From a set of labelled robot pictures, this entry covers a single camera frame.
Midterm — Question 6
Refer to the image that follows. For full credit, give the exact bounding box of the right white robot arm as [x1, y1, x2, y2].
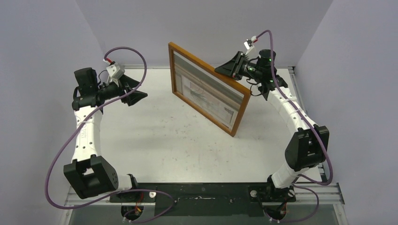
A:
[215, 49, 329, 201]

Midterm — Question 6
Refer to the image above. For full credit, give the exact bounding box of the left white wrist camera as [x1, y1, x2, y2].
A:
[106, 61, 125, 87]

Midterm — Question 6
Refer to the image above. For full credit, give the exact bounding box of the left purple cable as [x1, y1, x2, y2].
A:
[45, 46, 175, 224]

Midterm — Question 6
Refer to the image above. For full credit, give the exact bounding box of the aluminium rail front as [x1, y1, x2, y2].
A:
[63, 183, 345, 213]

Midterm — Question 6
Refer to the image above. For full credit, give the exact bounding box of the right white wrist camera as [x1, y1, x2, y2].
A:
[244, 36, 258, 58]

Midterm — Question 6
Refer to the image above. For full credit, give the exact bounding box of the purple cable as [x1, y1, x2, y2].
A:
[255, 30, 334, 224]
[45, 46, 175, 224]

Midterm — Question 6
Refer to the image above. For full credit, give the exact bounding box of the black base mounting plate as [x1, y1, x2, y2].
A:
[110, 182, 296, 217]

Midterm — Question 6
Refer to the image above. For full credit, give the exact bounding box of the printed plant photo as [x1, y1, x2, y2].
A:
[174, 54, 244, 130]

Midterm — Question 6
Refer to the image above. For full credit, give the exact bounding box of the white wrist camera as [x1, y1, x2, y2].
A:
[244, 36, 258, 58]
[106, 61, 125, 87]

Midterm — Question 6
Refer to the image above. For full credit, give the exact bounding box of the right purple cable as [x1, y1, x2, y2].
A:
[255, 30, 334, 224]

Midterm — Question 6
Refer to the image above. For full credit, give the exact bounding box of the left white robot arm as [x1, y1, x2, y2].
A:
[63, 65, 148, 202]

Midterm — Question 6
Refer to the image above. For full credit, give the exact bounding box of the wooden picture frame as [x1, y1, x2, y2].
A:
[168, 42, 251, 136]

